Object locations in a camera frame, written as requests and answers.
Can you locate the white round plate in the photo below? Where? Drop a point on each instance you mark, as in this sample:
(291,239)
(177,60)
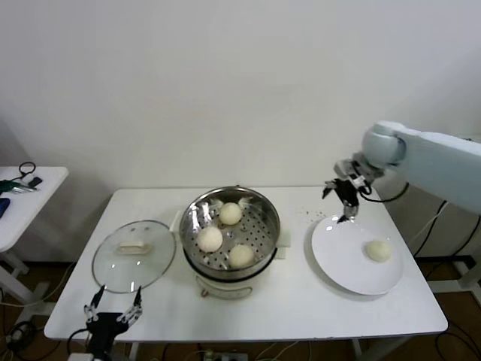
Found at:
(338,255)

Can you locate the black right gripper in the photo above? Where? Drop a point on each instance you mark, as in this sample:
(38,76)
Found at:
(349,192)

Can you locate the steel steamer basket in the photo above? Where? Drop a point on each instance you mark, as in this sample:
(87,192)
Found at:
(259,210)

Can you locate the small black device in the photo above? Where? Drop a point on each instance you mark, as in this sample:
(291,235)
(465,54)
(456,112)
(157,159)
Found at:
(35,182)

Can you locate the blue case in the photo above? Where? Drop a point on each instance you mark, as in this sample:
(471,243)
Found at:
(3,207)

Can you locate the white power strip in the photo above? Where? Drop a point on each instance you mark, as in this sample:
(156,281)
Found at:
(225,355)

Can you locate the white side table with tools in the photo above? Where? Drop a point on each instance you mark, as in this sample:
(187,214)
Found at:
(34,210)

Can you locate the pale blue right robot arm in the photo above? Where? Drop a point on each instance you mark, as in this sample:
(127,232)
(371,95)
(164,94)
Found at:
(432,158)

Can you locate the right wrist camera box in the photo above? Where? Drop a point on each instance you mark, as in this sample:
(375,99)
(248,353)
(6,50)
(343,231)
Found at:
(345,168)

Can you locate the white steamed baozi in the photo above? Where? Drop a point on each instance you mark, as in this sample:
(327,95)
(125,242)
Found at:
(241,256)
(379,250)
(230,213)
(209,238)

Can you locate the white electric cooker base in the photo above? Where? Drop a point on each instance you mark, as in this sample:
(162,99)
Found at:
(233,290)

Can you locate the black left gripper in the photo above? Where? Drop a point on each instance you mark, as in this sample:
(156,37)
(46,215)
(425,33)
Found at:
(106,327)

